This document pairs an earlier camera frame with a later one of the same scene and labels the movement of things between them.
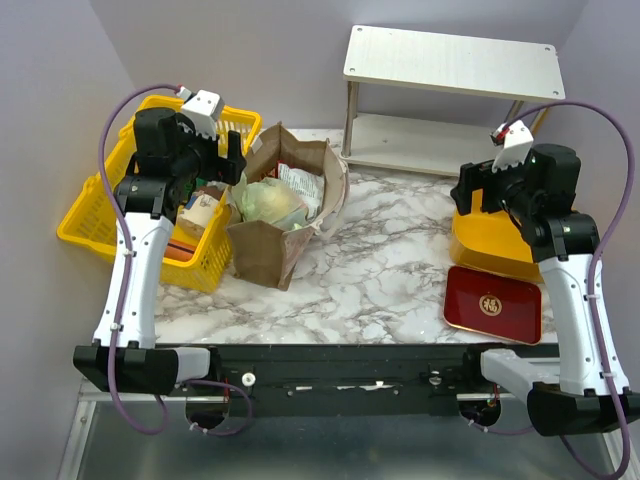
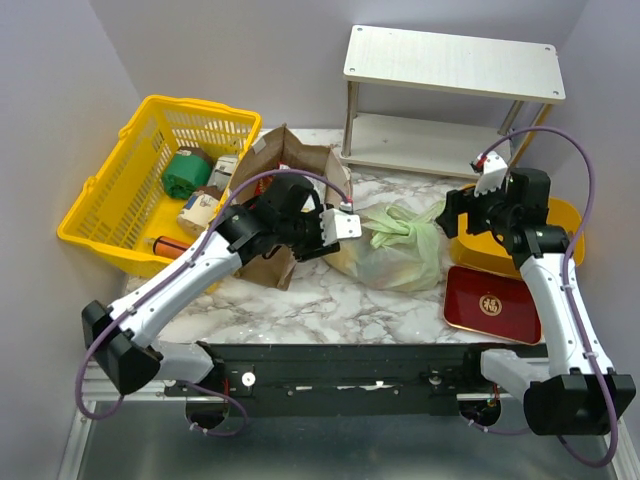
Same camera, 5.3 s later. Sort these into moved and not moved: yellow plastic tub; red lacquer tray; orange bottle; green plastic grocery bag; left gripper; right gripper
Moved: green plastic grocery bag; right gripper; left gripper
Not moved: yellow plastic tub; red lacquer tray; orange bottle
